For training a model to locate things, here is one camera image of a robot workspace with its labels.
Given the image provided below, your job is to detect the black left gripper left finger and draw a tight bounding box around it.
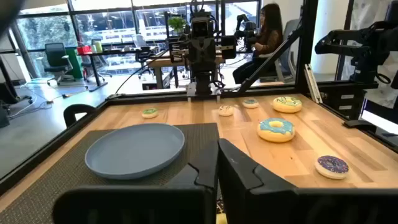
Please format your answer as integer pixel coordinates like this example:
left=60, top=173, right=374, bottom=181
left=52, top=139, right=220, bottom=224

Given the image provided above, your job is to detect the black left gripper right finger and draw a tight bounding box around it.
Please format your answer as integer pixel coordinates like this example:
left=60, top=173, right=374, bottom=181
left=217, top=138, right=398, bottom=224

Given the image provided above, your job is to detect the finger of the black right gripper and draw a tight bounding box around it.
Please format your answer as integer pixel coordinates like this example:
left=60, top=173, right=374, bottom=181
left=188, top=42, right=203, bottom=73
left=201, top=42, right=217, bottom=73

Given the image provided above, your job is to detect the small white sprinkled donut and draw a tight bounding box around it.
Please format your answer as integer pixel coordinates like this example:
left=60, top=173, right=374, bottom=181
left=218, top=105, right=234, bottom=117

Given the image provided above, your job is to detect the small teal glazed donut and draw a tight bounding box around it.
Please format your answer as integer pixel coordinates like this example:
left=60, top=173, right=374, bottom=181
left=242, top=98, right=260, bottom=109

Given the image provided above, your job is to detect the small purple sprinkled donut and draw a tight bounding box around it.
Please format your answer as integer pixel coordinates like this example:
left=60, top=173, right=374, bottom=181
left=315, top=155, right=349, bottom=180

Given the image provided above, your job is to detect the small green glazed donut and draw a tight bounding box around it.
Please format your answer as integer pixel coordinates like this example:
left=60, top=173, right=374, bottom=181
left=141, top=108, right=159, bottom=119

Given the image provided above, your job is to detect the large blue glazed donut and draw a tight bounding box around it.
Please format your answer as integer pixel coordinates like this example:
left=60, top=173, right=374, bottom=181
left=256, top=118, right=296, bottom=144

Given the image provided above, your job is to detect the large mint donut black drizzle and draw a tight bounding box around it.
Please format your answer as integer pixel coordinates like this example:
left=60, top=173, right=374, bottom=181
left=272, top=96, right=303, bottom=114

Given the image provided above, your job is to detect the wooden desk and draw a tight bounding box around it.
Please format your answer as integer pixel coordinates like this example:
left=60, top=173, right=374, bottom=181
left=146, top=54, right=226, bottom=90

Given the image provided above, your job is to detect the small green potted plant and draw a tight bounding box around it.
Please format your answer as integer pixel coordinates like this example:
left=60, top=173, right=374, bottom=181
left=167, top=16, right=187, bottom=34

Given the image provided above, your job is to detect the person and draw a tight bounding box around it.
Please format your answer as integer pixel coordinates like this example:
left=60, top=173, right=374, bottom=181
left=232, top=2, right=284, bottom=85

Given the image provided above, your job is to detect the blue round plate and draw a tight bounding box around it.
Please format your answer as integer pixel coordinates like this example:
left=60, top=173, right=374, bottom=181
left=84, top=123, right=186, bottom=180

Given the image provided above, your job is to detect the grey office chair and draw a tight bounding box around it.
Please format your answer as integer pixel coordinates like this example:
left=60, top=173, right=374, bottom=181
left=257, top=18, right=303, bottom=83

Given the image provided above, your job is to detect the white aluminium bar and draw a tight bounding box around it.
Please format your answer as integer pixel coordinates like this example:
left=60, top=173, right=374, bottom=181
left=303, top=63, right=323, bottom=105

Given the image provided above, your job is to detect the black desk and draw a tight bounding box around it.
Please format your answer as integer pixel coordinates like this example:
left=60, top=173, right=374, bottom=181
left=76, top=46, right=169, bottom=93

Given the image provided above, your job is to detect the grey woven placemat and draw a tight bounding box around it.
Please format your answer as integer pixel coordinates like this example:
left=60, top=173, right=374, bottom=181
left=0, top=122, right=220, bottom=224

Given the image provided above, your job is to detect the black control box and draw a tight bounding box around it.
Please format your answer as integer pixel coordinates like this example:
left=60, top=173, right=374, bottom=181
left=320, top=88, right=366, bottom=121

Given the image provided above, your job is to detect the black rounded chair back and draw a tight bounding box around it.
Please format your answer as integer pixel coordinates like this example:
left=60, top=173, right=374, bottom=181
left=63, top=103, right=96, bottom=128

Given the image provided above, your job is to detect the green cabinet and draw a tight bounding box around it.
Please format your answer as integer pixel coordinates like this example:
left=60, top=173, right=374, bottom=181
left=64, top=48, right=84, bottom=80

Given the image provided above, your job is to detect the lit computer monitor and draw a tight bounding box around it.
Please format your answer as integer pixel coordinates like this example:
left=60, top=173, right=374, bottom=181
left=359, top=98, right=398, bottom=138

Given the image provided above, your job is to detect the black office chair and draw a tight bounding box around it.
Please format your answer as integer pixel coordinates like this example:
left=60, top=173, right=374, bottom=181
left=35, top=42, right=75, bottom=86

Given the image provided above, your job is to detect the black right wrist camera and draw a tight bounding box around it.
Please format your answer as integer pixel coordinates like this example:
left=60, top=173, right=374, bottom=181
left=190, top=17, right=216, bottom=40

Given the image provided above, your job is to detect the black clamp bracket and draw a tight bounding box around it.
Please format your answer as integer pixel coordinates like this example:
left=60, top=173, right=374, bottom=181
left=343, top=119, right=377, bottom=133

